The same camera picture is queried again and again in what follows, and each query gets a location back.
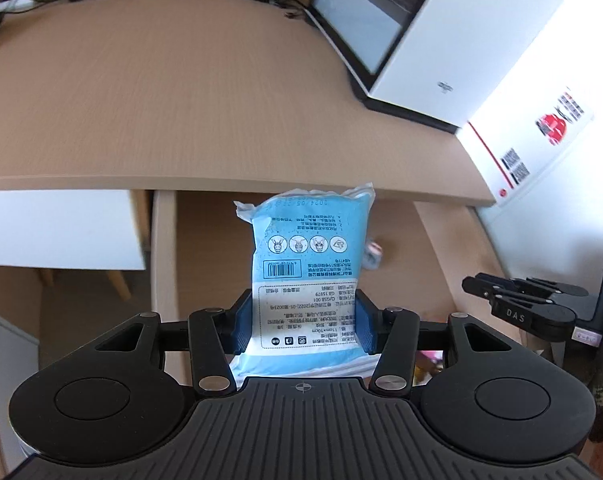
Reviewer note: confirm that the wooden chair leg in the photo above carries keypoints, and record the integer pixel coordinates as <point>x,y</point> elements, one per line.
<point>118,287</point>

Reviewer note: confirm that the white printed cardboard box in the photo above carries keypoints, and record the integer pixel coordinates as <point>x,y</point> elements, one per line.
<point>531,150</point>

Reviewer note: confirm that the blue face mask packet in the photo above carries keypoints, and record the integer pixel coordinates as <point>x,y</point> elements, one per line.
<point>306,240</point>

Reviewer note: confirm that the small colourful item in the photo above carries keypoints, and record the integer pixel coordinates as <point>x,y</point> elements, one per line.
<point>374,256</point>

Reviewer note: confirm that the wooden drawer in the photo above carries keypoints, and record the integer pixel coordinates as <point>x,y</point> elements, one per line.
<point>206,240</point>

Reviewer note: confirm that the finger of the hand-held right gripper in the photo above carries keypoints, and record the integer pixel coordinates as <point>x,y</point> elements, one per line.
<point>561,287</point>
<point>481,286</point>

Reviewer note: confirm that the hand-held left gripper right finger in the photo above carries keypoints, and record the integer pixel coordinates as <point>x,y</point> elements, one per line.
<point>366,327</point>

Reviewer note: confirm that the white computer case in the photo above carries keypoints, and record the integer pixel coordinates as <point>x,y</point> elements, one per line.
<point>456,35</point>

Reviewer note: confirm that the pink item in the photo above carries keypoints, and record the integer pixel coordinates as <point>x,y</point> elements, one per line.
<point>431,360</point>

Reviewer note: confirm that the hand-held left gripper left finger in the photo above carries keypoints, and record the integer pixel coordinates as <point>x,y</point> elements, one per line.
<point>242,325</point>

